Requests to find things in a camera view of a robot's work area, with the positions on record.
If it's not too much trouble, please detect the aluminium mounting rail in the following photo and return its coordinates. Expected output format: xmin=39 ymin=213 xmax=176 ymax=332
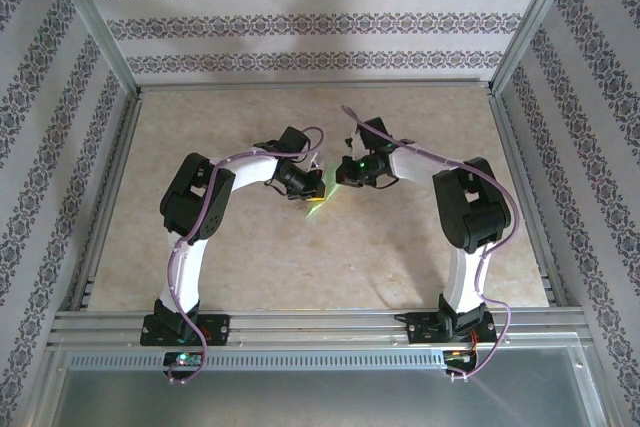
xmin=49 ymin=310 xmax=589 ymax=349

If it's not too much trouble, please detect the aluminium cross rail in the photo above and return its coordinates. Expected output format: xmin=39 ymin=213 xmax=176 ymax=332
xmin=134 ymin=77 xmax=501 ymax=93

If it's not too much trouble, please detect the aluminium side rail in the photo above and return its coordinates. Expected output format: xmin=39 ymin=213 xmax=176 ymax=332
xmin=487 ymin=89 xmax=574 ymax=308
xmin=64 ymin=91 xmax=146 ymax=313

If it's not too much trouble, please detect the light green paper sheet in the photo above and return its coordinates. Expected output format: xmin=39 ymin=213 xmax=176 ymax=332
xmin=302 ymin=161 xmax=341 ymax=221

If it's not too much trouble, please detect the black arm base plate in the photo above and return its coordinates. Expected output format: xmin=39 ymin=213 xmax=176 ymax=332
xmin=407 ymin=311 xmax=499 ymax=347
xmin=141 ymin=314 xmax=232 ymax=348

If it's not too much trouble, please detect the small circuit board green light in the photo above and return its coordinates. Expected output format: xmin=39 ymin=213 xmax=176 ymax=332
xmin=164 ymin=351 xmax=204 ymax=367

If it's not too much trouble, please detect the purple cable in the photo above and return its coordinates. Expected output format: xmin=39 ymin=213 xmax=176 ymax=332
xmin=340 ymin=104 xmax=522 ymax=382
xmin=167 ymin=126 xmax=326 ymax=387

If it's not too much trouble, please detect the slotted grey cable duct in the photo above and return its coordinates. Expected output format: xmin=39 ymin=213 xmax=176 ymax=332
xmin=67 ymin=349 xmax=446 ymax=371

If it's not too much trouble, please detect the aluminium frame post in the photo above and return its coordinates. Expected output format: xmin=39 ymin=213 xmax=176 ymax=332
xmin=39 ymin=0 xmax=144 ymax=98
xmin=487 ymin=0 xmax=589 ymax=96

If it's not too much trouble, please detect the grey metal sheet panel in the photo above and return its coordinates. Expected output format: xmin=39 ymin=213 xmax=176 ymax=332
xmin=49 ymin=366 xmax=601 ymax=427

